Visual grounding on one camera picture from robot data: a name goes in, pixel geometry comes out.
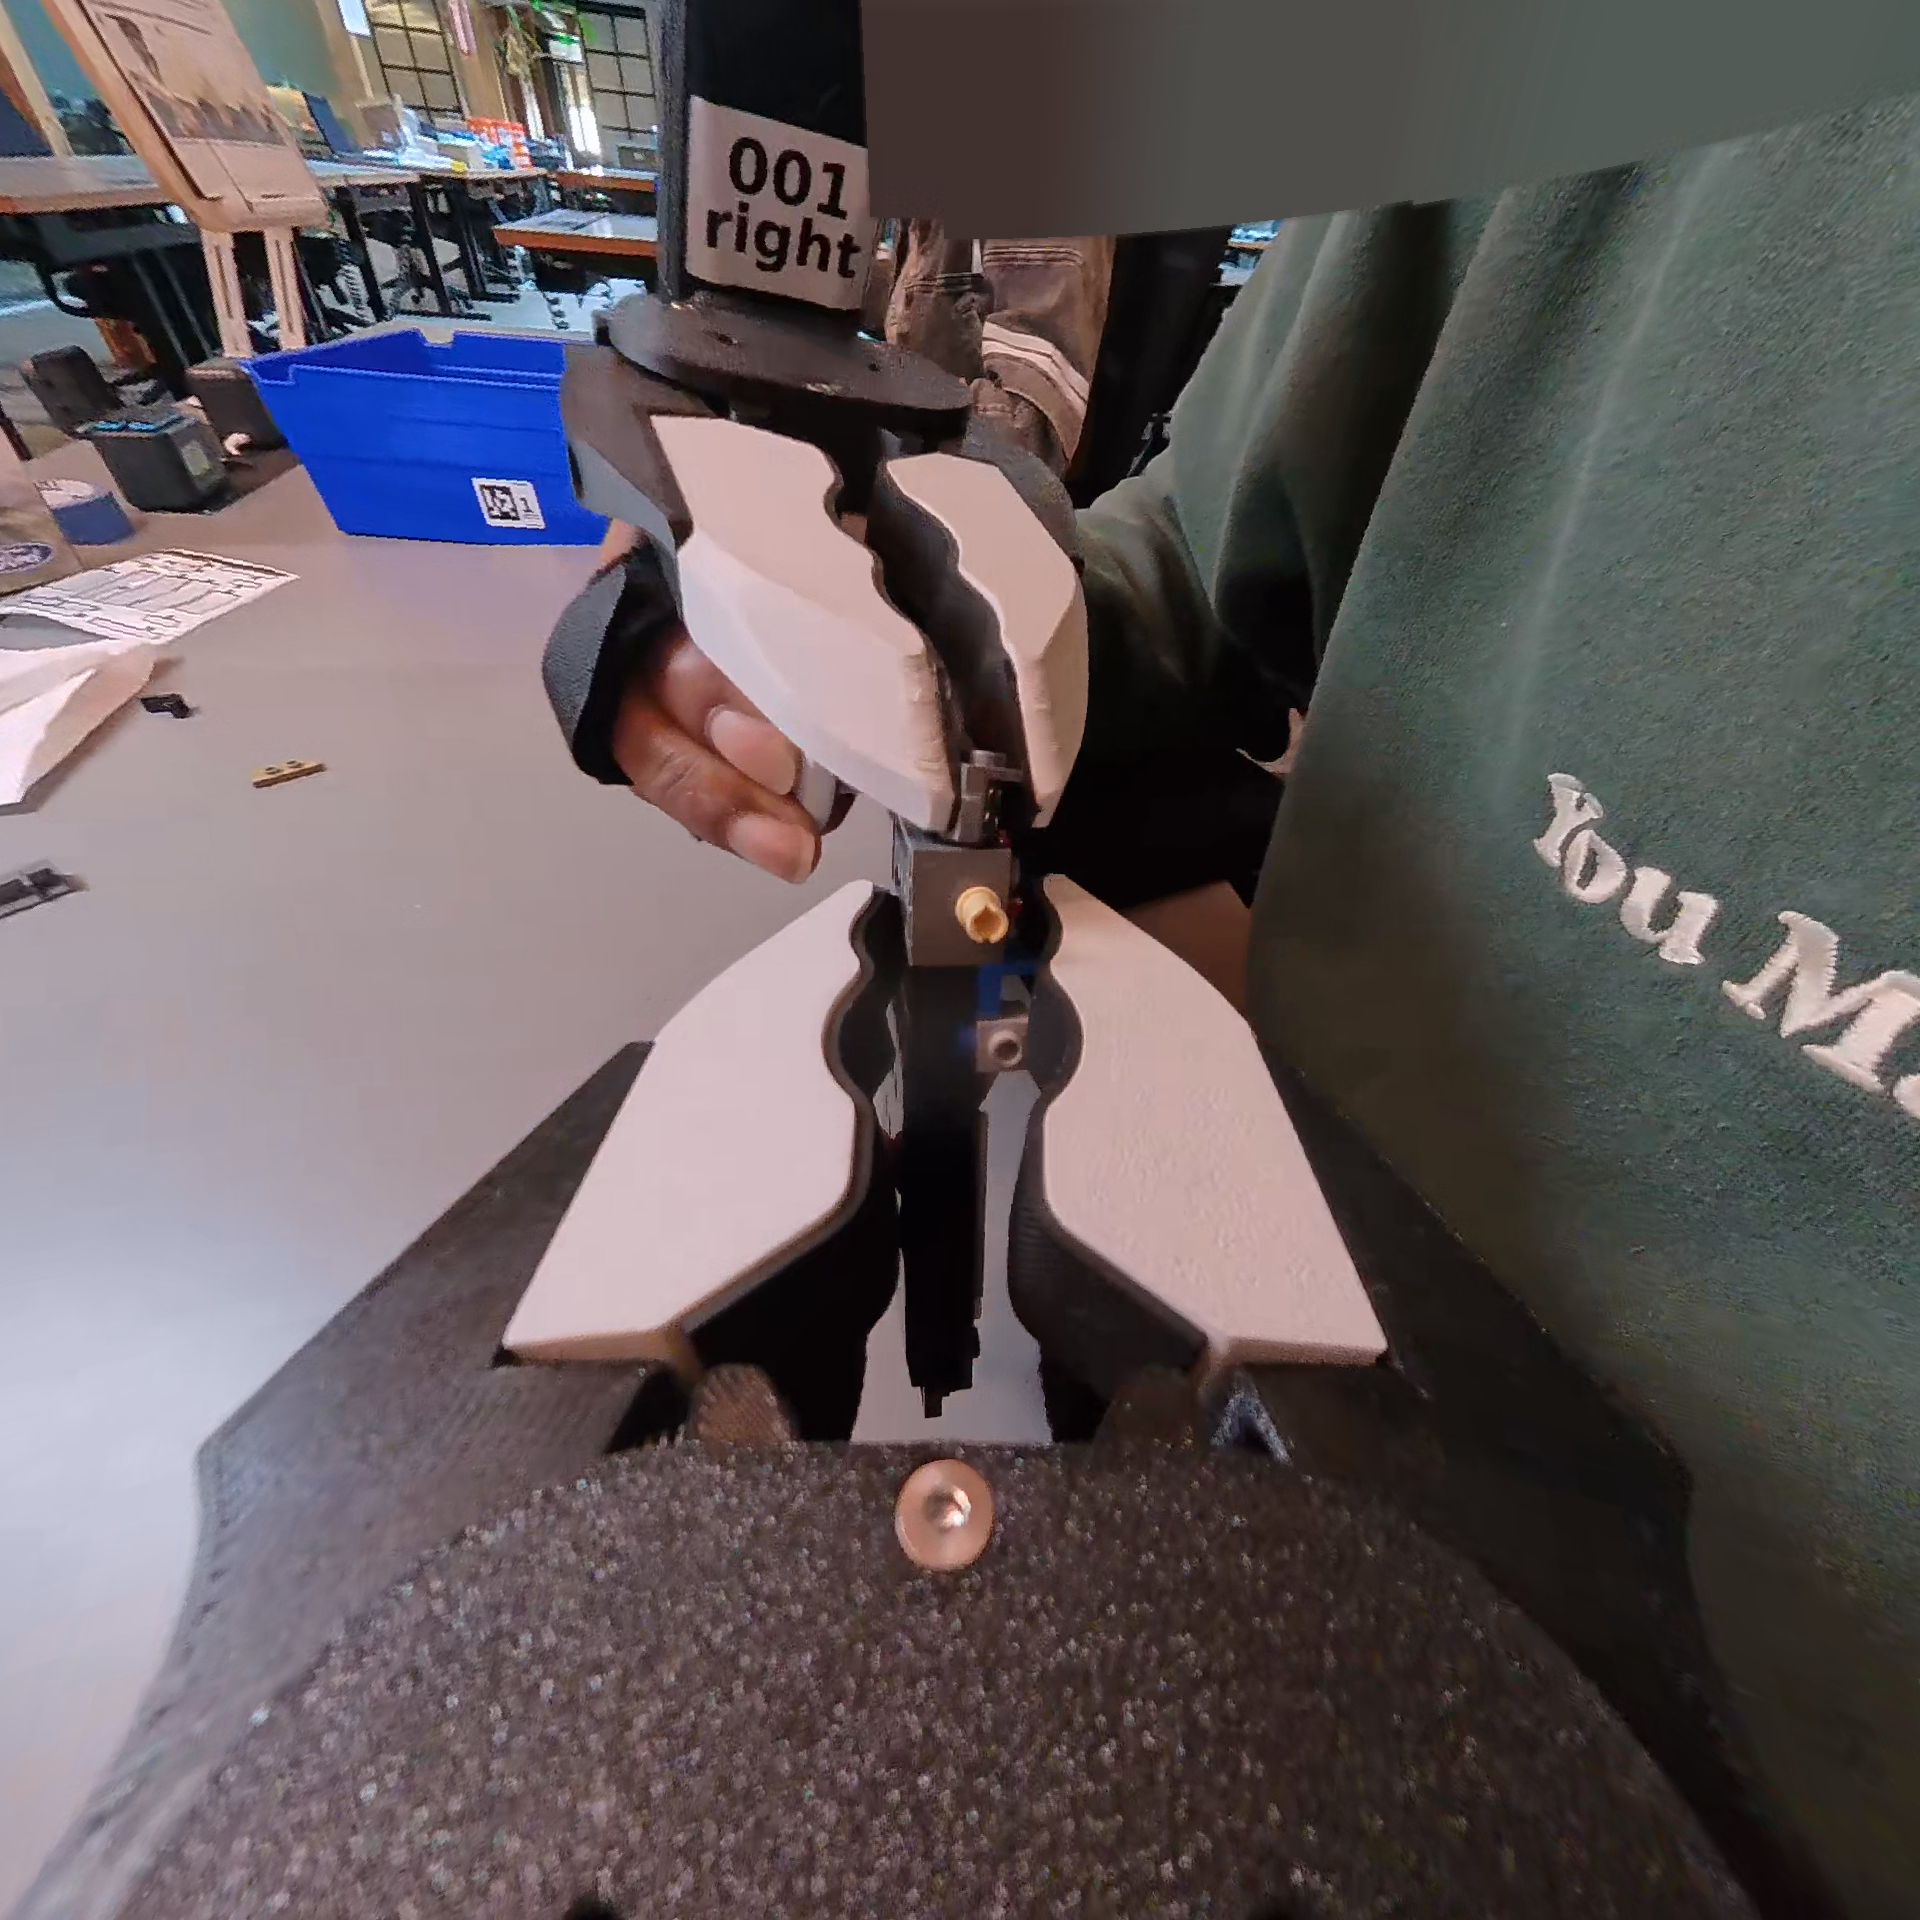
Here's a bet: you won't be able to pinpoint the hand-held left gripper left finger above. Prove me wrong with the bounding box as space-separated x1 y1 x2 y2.
499 879 907 1376

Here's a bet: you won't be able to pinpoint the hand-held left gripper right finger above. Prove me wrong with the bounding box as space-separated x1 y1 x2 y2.
1005 873 1396 1383

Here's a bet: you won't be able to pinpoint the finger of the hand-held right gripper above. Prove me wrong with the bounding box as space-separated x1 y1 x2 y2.
646 408 969 842
884 444 1094 825

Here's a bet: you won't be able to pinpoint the lego car model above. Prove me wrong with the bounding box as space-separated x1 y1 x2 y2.
884 751 1050 1414

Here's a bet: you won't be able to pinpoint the wooden background desks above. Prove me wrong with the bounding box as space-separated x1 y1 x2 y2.
300 151 669 270

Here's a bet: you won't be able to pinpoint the blue plastic bin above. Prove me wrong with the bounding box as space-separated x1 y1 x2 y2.
246 324 619 550

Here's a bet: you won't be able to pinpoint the hanging banner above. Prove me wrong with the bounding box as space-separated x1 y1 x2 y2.
78 0 333 227

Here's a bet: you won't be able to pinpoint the small black device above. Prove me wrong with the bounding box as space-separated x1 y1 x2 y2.
78 402 231 512

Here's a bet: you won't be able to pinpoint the white paper sheets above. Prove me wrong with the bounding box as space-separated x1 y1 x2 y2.
0 550 300 807

